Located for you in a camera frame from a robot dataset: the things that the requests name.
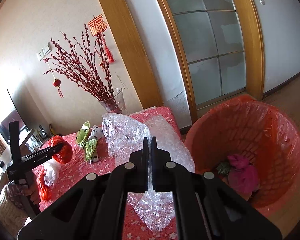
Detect small red plastic bag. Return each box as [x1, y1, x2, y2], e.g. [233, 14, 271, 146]
[49, 135, 73, 164]

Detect white wall switch plate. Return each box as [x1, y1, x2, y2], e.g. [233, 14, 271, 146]
[37, 42, 51, 61]

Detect knitted cream sleeve forearm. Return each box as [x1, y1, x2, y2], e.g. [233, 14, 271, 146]
[0, 182, 29, 237]

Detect wooden framed glass door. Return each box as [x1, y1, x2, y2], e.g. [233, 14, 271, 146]
[157, 0, 264, 121]

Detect person's left hand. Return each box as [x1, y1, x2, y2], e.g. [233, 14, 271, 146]
[22, 173, 40, 205]

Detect glass vase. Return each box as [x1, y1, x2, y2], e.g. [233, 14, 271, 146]
[100, 88, 127, 115]

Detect green plastic bag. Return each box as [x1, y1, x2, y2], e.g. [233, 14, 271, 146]
[216, 161, 232, 176]

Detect red floral tablecloth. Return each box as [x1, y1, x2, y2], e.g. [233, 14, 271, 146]
[39, 107, 181, 239]

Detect purple plastic bag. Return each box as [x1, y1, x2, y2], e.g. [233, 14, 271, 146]
[228, 154, 260, 198]

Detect light green wrapper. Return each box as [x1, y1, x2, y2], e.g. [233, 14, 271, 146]
[84, 139, 97, 161]
[76, 121, 90, 148]

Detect red berry branches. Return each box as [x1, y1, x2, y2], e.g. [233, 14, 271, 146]
[44, 24, 114, 101]

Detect small red lantern ornament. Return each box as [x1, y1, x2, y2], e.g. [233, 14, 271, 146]
[53, 78, 64, 98]

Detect clear bubble wrap sheet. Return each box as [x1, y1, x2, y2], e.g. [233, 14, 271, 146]
[102, 113, 195, 232]

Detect orange red plastic bag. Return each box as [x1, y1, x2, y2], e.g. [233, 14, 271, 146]
[39, 169, 51, 201]

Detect white clear plastic bag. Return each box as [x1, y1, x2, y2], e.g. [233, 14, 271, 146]
[43, 159, 61, 187]

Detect red lined trash basket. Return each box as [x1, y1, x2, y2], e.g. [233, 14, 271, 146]
[184, 95, 300, 217]

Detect red Fu knot ornament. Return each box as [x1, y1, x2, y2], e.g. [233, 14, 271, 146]
[88, 14, 115, 63]

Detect white spotted wrapper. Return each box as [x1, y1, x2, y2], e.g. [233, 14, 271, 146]
[88, 125, 104, 140]

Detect black television screen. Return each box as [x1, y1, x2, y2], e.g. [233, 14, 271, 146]
[0, 90, 29, 145]

